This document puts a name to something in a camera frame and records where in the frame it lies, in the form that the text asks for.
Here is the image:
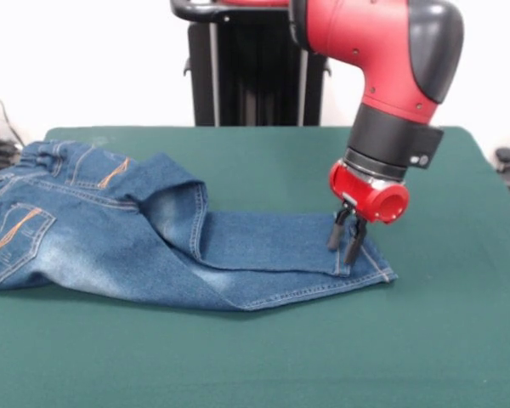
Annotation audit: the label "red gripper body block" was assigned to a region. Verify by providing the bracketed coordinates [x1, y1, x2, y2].
[327, 159, 411, 225]

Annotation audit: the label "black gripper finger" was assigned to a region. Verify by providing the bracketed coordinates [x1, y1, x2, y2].
[343, 215, 369, 265]
[326, 202, 354, 250]

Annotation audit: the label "blue denim jeans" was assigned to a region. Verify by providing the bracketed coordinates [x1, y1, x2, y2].
[0, 139, 399, 314]

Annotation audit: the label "dark green table cloth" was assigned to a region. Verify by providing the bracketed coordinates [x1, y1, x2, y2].
[0, 124, 510, 408]

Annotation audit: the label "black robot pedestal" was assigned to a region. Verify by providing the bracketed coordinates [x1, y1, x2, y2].
[169, 0, 332, 128]

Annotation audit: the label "black cable bundle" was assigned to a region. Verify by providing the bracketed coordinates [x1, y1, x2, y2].
[0, 139, 26, 179]

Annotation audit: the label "thin grey cable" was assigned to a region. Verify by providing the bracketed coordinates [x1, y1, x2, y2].
[0, 78, 29, 154]

